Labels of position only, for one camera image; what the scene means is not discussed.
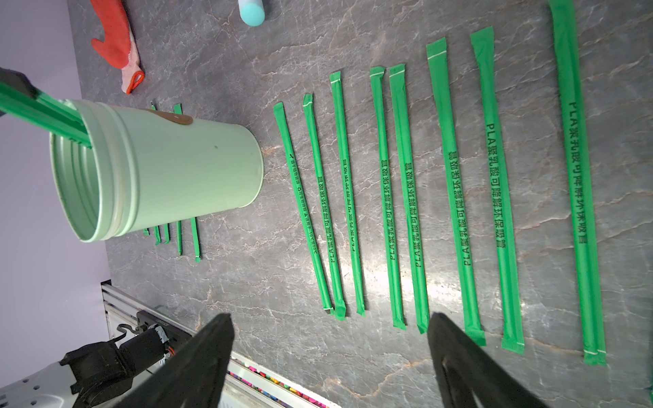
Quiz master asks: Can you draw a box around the aluminium front rail frame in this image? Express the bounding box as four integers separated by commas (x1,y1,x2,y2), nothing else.
101,282,336,407

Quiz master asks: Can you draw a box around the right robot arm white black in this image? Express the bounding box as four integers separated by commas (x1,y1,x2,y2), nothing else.
1,313,545,407

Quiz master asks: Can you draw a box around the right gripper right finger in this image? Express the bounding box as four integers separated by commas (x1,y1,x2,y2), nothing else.
428,313,546,407

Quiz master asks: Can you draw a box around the twelfth green straw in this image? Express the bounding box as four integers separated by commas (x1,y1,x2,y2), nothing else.
173,103,202,263

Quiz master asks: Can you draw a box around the light green metal cup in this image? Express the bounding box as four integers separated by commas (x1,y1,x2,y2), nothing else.
49,100,264,242

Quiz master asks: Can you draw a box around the bundle of green wrapped straws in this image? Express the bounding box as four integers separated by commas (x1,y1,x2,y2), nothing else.
1,83,92,149

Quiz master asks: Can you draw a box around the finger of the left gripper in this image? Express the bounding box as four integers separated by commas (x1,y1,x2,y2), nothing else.
0,67,38,100

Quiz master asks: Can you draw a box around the red work glove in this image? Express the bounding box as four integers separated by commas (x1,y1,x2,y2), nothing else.
90,0,146,95

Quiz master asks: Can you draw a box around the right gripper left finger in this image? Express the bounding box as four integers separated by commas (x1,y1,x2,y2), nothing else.
116,314,235,407

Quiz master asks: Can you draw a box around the light blue garden trowel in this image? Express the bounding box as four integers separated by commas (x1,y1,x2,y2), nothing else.
238,0,265,27

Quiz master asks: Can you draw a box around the fifteenth green straw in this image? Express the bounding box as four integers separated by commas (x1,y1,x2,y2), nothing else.
152,225,162,246

